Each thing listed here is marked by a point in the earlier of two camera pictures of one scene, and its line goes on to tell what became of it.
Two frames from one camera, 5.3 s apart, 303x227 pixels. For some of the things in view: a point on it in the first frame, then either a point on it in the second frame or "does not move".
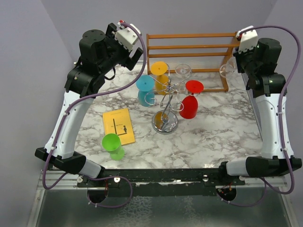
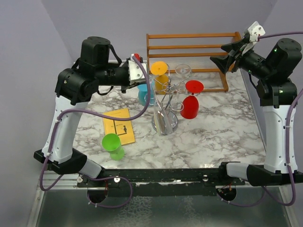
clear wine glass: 182,69 does not move
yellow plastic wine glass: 159,69 does not move
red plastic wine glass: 189,105 does not move
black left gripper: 127,61 → 127,83
